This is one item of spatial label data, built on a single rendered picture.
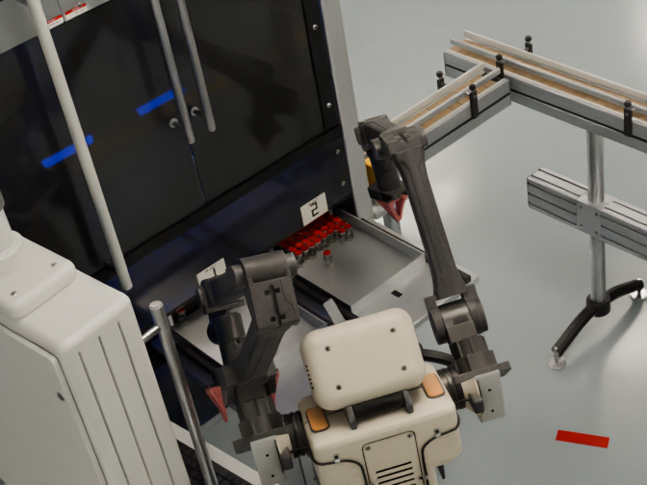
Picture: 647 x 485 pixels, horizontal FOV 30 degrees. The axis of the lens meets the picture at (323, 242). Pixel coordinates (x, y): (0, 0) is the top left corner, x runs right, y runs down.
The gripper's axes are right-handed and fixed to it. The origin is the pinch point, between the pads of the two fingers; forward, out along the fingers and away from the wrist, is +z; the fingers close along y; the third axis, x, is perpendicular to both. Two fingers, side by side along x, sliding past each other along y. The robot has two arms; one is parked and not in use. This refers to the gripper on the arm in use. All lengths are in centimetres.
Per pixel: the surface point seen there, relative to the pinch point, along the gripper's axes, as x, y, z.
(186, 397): 82, -29, -13
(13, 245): 96, -18, -53
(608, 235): -85, 12, 58
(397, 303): 9.3, -2.6, 19.3
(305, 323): 28.9, 9.9, 16.9
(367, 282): 8.3, 9.0, 16.9
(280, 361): 43.0, 2.5, 16.4
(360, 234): -4.7, 24.8, 13.9
